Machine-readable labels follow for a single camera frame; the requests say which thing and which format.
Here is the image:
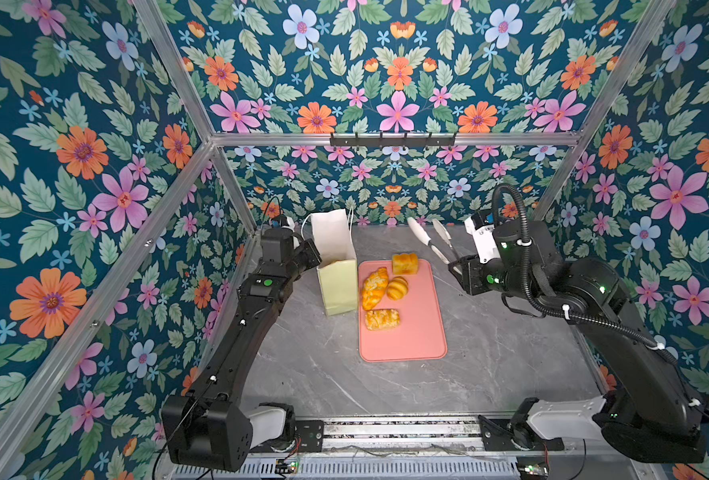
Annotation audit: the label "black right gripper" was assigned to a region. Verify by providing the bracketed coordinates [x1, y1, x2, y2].
[443, 251, 540, 308]

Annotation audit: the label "white and green paper bag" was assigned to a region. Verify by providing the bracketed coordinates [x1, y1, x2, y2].
[302, 209, 359, 316]

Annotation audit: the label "steel tongs with white tips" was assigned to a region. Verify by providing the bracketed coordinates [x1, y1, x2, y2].
[407, 217, 461, 265]

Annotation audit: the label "yellow toast loaf bread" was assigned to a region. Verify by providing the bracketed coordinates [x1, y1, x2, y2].
[392, 253, 420, 276]

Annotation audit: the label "long braided bread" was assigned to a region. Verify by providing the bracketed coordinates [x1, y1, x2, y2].
[362, 267, 390, 311]

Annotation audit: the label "small round yellow bun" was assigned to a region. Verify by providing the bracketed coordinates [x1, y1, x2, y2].
[386, 276, 409, 301]

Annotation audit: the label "glazed pastry bread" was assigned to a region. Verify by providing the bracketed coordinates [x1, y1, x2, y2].
[366, 309, 402, 331]

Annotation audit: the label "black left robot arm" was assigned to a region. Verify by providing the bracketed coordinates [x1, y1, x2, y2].
[162, 227, 322, 472]

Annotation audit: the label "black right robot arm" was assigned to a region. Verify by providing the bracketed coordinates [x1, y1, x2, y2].
[449, 215, 709, 464]

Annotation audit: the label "pink silicone tray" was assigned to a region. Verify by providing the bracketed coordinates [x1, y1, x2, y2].
[358, 259, 448, 363]

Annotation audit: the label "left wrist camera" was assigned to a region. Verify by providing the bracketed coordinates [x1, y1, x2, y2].
[272, 213, 300, 248]

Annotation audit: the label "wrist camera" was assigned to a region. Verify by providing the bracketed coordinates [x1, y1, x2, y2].
[272, 213, 300, 248]
[464, 211, 501, 264]

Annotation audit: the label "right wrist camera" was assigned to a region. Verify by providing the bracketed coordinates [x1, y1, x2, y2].
[464, 211, 501, 264]

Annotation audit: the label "black hook rail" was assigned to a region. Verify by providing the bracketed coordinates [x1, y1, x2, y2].
[328, 132, 457, 149]

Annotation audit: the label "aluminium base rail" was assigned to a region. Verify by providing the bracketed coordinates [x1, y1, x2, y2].
[161, 413, 650, 480]

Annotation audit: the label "aluminium frame post left rear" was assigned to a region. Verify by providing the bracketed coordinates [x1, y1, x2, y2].
[134, 0, 256, 236]

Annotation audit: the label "aluminium frame post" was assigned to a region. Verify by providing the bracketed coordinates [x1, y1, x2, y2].
[532, 0, 678, 220]
[134, 0, 256, 236]

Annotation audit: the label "aluminium frame post right rear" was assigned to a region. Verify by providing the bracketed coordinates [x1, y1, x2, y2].
[532, 0, 678, 220]

